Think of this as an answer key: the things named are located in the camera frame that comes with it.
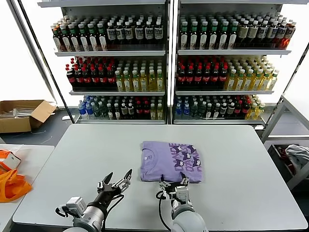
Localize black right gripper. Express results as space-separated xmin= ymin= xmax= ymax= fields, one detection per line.
xmin=158 ymin=177 xmax=190 ymax=197

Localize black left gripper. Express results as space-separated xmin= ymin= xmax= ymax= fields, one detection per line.
xmin=94 ymin=169 xmax=133 ymax=208

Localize purple printed t-shirt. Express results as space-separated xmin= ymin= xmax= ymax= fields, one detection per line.
xmin=140 ymin=141 xmax=205 ymax=185

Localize cola bottle red cap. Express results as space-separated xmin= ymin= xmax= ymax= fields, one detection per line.
xmin=73 ymin=66 xmax=84 ymax=89
xmin=177 ymin=65 xmax=186 ymax=88
xmin=233 ymin=100 xmax=242 ymax=116
xmin=142 ymin=100 xmax=151 ymax=116
xmin=106 ymin=67 xmax=116 ymax=89
xmin=241 ymin=99 xmax=251 ymax=115
xmin=98 ymin=67 xmax=108 ymax=89
xmin=202 ymin=65 xmax=211 ymax=88
xmin=81 ymin=67 xmax=91 ymax=89
xmin=194 ymin=65 xmax=203 ymax=88
xmin=218 ymin=65 xmax=228 ymax=88
xmin=210 ymin=65 xmax=220 ymax=88
xmin=134 ymin=100 xmax=143 ymax=116
xmin=90 ymin=67 xmax=100 ymax=89
xmin=65 ymin=64 xmax=76 ymax=89
xmin=185 ymin=65 xmax=195 ymax=88

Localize black laundry bin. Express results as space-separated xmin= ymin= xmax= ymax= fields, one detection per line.
xmin=267 ymin=144 xmax=309 ymax=186

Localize white orange carton box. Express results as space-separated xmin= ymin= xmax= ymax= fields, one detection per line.
xmin=0 ymin=152 xmax=22 ymax=173

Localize orange plastic bag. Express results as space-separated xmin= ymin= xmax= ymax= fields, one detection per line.
xmin=0 ymin=169 xmax=33 ymax=203

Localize red crumpled garment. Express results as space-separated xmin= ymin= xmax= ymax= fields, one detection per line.
xmin=277 ymin=146 xmax=296 ymax=175

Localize open brown cardboard box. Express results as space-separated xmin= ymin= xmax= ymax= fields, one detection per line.
xmin=0 ymin=100 xmax=57 ymax=134

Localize clear plastic packed items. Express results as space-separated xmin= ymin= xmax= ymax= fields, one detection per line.
xmin=0 ymin=107 xmax=32 ymax=120

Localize grey white crumpled garment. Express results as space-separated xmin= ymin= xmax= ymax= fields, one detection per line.
xmin=284 ymin=144 xmax=309 ymax=170

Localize grey metal drinks shelf unit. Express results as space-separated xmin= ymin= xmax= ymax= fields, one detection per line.
xmin=37 ymin=0 xmax=171 ymax=125
xmin=171 ymin=0 xmax=292 ymax=125

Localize dark drink bottle blue label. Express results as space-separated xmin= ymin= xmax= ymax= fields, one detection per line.
xmin=257 ymin=20 xmax=269 ymax=47
xmin=276 ymin=21 xmax=288 ymax=48
xmin=134 ymin=21 xmax=144 ymax=46
xmin=115 ymin=21 xmax=125 ymax=46
xmin=123 ymin=21 xmax=134 ymax=46
xmin=144 ymin=20 xmax=154 ymax=46
xmin=267 ymin=20 xmax=279 ymax=47
xmin=106 ymin=21 xmax=116 ymax=46
xmin=153 ymin=20 xmax=164 ymax=46

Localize dark drink bottle beige label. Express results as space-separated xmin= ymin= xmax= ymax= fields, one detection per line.
xmin=248 ymin=19 xmax=259 ymax=47
xmin=238 ymin=19 xmax=250 ymax=47

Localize red drink bottle white cap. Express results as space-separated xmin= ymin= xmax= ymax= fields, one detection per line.
xmin=282 ymin=21 xmax=296 ymax=48

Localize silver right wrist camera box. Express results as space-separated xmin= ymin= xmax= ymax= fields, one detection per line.
xmin=174 ymin=185 xmax=191 ymax=203

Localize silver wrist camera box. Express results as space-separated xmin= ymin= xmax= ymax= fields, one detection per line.
xmin=174 ymin=185 xmax=191 ymax=203
xmin=65 ymin=197 xmax=87 ymax=216

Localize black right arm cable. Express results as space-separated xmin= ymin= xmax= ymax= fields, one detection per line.
xmin=155 ymin=190 xmax=175 ymax=232

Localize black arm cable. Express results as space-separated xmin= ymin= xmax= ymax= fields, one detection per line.
xmin=155 ymin=190 xmax=175 ymax=232
xmin=55 ymin=204 xmax=70 ymax=218

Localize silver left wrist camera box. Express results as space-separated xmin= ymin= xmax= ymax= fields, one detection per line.
xmin=65 ymin=197 xmax=87 ymax=216

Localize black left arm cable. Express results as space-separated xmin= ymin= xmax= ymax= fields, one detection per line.
xmin=55 ymin=204 xmax=70 ymax=218

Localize black slanted frame pole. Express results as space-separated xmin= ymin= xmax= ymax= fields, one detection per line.
xmin=281 ymin=40 xmax=309 ymax=100
xmin=16 ymin=0 xmax=75 ymax=124

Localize grey metal frame rack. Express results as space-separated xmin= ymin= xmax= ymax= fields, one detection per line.
xmin=260 ymin=93 xmax=309 ymax=191

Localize grey slanted frame beam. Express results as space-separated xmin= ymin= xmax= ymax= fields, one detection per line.
xmin=6 ymin=0 xmax=58 ymax=103

